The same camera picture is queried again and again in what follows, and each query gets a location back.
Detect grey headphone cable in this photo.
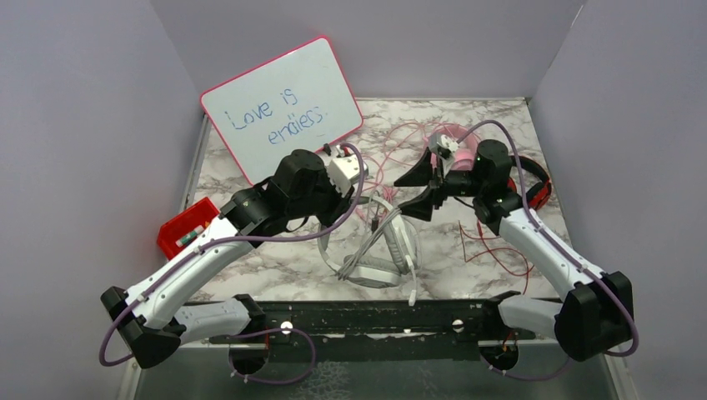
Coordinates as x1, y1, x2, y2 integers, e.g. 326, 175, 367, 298
333, 207, 404, 280

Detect red headphone cable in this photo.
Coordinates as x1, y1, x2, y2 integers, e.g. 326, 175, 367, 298
458, 217, 534, 293

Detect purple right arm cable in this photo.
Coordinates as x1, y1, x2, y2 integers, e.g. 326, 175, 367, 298
455, 120, 640, 382

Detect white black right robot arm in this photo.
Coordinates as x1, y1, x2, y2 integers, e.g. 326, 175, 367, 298
394, 139, 638, 362

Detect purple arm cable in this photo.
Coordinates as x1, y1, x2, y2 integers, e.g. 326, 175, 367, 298
98, 142, 370, 386
455, 120, 640, 382

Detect white green marker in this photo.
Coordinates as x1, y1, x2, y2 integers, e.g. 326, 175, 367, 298
175, 225, 204, 248

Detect grey white headphones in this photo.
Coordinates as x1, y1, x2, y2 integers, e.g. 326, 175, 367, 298
317, 193, 422, 307

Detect black metal base rail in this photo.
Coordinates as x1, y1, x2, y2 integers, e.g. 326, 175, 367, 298
182, 297, 564, 366

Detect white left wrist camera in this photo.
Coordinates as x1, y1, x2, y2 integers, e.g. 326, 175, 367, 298
326, 155, 369, 196

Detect red plastic bin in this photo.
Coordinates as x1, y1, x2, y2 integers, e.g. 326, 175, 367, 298
157, 197, 218, 260

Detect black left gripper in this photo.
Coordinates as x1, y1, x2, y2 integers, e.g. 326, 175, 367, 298
288, 167, 355, 230

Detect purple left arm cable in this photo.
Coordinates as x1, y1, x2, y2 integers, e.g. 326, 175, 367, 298
98, 142, 370, 386

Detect pink headphone cable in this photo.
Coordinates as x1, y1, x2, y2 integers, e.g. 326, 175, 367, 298
353, 118, 487, 222

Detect red black headphones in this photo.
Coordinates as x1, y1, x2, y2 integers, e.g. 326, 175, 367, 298
505, 155, 554, 212

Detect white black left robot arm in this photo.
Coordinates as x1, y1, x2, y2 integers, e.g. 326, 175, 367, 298
98, 142, 365, 369

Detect pink headphones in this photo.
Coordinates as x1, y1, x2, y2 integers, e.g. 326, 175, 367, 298
433, 122, 479, 171

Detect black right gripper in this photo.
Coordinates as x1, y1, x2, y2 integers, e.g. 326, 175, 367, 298
393, 147, 486, 223

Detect pink framed whiteboard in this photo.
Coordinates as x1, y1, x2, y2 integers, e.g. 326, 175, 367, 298
200, 36, 364, 183

